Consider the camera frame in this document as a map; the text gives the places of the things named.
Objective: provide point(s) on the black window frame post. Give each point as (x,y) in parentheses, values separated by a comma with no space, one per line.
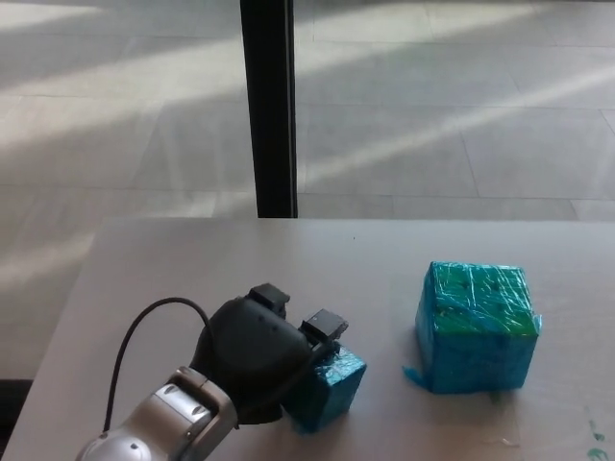
(270,110)

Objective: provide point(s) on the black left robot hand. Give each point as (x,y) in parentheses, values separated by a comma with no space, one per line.
(254,350)

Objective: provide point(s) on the big blue green taped cube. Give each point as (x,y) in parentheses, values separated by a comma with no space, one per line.
(475,331)

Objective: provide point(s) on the small blue taped cube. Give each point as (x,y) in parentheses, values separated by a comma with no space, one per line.
(327,391)

